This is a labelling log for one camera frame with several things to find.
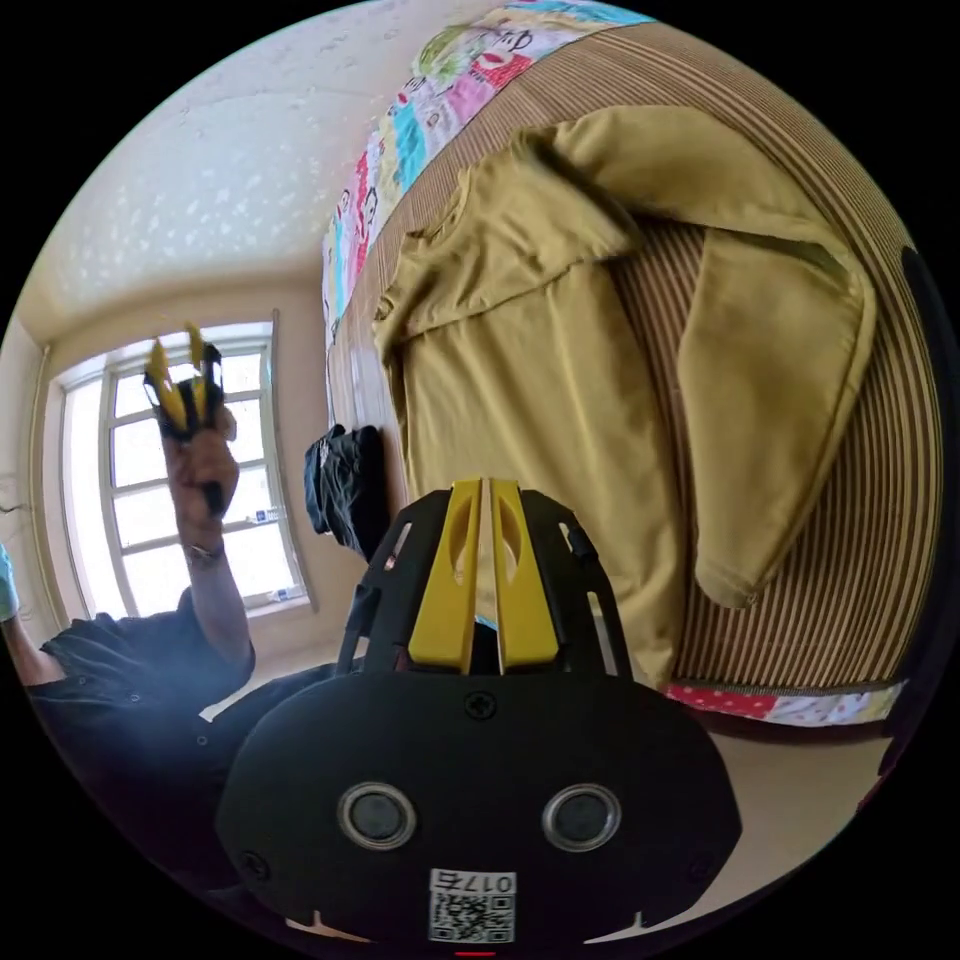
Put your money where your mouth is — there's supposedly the person's body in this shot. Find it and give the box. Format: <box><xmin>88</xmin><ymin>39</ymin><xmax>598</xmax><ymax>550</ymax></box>
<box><xmin>0</xmin><ymin>541</ymin><xmax>370</xmax><ymax>905</ymax></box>

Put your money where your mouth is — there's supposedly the khaki long sleeve shirt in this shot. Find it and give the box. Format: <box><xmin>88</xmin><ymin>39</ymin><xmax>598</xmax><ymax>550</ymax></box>
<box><xmin>371</xmin><ymin>103</ymin><xmax>880</xmax><ymax>670</ymax></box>

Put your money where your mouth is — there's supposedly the person's left hand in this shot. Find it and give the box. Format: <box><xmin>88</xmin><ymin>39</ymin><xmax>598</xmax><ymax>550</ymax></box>
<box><xmin>162</xmin><ymin>404</ymin><xmax>242</xmax><ymax>554</ymax></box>

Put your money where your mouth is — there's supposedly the white framed window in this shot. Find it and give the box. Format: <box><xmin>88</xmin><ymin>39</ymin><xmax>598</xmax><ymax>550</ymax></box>
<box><xmin>55</xmin><ymin>320</ymin><xmax>319</xmax><ymax>622</ymax></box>

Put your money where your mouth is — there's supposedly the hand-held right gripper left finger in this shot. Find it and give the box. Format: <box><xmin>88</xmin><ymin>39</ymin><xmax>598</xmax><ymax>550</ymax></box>
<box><xmin>407</xmin><ymin>477</ymin><xmax>483</xmax><ymax>671</ymax></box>

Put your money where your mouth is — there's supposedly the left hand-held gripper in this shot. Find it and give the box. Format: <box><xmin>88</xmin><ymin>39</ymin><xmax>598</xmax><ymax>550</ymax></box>
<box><xmin>142</xmin><ymin>322</ymin><xmax>228</xmax><ymax>520</ymax></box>

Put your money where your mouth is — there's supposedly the bed with striped woven mat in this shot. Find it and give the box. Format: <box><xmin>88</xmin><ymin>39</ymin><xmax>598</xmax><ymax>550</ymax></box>
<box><xmin>320</xmin><ymin>0</ymin><xmax>948</xmax><ymax>735</ymax></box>

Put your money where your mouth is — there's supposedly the black garment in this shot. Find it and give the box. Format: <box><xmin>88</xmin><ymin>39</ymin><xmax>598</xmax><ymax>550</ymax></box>
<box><xmin>302</xmin><ymin>423</ymin><xmax>411</xmax><ymax>565</ymax></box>

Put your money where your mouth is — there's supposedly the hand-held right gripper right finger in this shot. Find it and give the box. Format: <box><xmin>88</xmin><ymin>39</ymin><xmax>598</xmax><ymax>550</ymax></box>
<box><xmin>489</xmin><ymin>478</ymin><xmax>562</xmax><ymax>674</ymax></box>

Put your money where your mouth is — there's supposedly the person's left forearm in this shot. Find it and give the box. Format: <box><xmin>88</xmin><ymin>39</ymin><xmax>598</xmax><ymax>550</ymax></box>
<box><xmin>182</xmin><ymin>541</ymin><xmax>258</xmax><ymax>673</ymax></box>

